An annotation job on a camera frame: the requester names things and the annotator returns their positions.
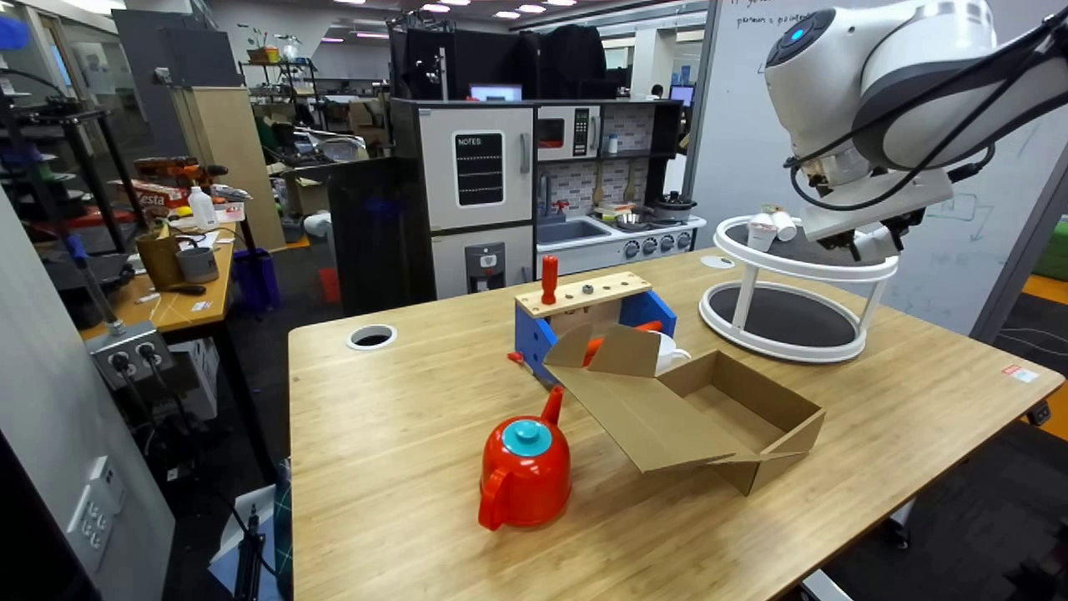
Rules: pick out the whiteboard with writing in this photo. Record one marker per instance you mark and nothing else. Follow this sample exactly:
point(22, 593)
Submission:
point(953, 259)

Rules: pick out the open cardboard box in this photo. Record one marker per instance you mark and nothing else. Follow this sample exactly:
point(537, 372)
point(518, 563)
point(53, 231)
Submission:
point(700, 417)

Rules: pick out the white toy kitchen set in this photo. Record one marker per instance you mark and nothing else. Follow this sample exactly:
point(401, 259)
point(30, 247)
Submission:
point(489, 209)

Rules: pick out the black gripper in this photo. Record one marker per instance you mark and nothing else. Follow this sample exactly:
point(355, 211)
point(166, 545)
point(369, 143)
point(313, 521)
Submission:
point(875, 247)

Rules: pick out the white two-tier round stand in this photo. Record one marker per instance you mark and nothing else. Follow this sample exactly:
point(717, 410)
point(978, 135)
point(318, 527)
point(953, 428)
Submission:
point(792, 301)

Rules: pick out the white spray bottle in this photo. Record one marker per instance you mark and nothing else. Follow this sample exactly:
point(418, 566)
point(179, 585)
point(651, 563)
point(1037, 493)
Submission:
point(202, 209)

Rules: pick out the red white warning sticker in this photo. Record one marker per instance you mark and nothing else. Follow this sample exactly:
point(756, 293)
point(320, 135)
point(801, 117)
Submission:
point(1023, 375)

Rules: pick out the small cardboard box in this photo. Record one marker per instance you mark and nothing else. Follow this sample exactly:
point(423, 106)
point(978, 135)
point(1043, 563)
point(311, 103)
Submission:
point(173, 263)

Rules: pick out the white cup on stand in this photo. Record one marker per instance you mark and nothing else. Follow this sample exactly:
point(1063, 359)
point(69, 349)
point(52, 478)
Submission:
point(784, 227)
point(760, 231)

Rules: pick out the toy microwave oven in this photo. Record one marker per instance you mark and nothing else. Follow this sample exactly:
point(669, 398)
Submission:
point(569, 133)

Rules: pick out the wooden side desk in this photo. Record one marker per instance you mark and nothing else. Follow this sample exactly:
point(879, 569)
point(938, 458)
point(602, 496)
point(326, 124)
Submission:
point(179, 311)

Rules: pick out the blue wooden toy bench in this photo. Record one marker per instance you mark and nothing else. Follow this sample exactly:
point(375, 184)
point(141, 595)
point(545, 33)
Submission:
point(607, 299)

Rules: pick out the red toy peg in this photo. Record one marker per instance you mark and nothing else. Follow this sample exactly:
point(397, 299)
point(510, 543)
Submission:
point(548, 280)

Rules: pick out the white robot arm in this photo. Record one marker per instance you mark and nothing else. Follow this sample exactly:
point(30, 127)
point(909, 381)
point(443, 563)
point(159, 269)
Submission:
point(892, 106)

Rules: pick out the red toy teapot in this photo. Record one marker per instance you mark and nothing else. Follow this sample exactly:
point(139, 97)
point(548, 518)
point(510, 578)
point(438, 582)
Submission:
point(525, 469)

